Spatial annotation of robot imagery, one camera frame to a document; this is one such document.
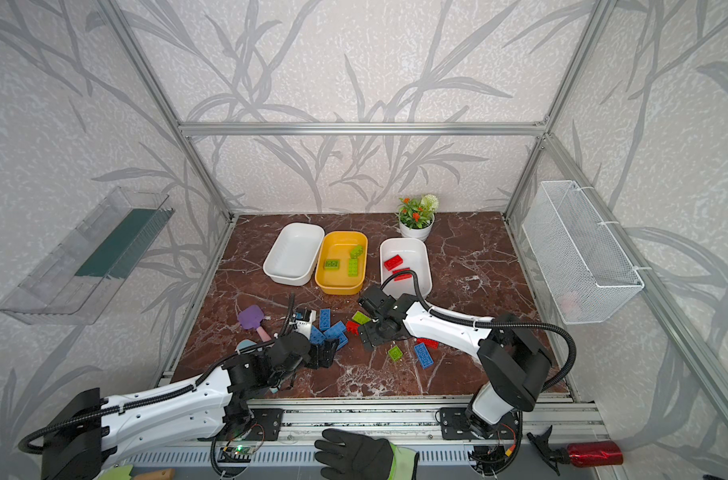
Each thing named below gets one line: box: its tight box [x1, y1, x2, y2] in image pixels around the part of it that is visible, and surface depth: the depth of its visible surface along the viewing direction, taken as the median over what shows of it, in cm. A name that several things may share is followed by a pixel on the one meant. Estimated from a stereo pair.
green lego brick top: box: [351, 310, 371, 325], surface depth 93 cm
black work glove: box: [314, 428, 419, 480], surface depth 70 cm
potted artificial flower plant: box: [395, 194, 439, 241], surface depth 104 cm
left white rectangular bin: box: [263, 223, 325, 287], surface depth 108 cm
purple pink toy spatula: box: [238, 305, 271, 342], surface depth 93 cm
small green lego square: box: [388, 345, 403, 362], surface depth 86 cm
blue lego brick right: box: [414, 342, 434, 369], surface depth 86 cm
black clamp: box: [526, 425, 571, 476], surface depth 69 cm
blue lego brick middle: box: [323, 320, 349, 351], surface depth 90 cm
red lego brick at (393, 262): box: [383, 254, 403, 271], surface depth 107 cm
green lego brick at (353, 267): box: [348, 258, 359, 277], surface depth 106 cm
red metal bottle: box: [567, 441, 624, 468], surface depth 68 cm
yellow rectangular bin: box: [315, 231, 369, 295], surface depth 107 cm
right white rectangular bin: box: [379, 238, 433, 299], surface depth 107 cm
